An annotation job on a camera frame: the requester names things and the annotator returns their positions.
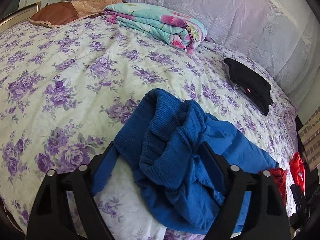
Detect blue pants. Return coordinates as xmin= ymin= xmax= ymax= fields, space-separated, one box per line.
xmin=91 ymin=88 xmax=278 ymax=235

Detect red garment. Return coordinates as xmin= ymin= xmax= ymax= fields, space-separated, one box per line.
xmin=269 ymin=152 xmax=305 ymax=206

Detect beige checked curtain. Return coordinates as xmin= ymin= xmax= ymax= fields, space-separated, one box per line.
xmin=298 ymin=108 xmax=320 ymax=171

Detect folded black garment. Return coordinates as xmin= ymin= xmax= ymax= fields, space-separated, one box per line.
xmin=223 ymin=58 xmax=273 ymax=116

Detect purple floral bedspread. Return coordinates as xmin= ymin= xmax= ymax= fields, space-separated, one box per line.
xmin=1 ymin=17 xmax=298 ymax=233

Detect lavender lace headboard cover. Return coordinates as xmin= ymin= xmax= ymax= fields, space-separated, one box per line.
xmin=125 ymin=0 xmax=319 ymax=105

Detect brown pillow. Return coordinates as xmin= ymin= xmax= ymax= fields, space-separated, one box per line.
xmin=29 ymin=0 xmax=125 ymax=28

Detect folded teal pink floral quilt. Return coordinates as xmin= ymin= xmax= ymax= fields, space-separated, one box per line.
xmin=104 ymin=3 xmax=207 ymax=53

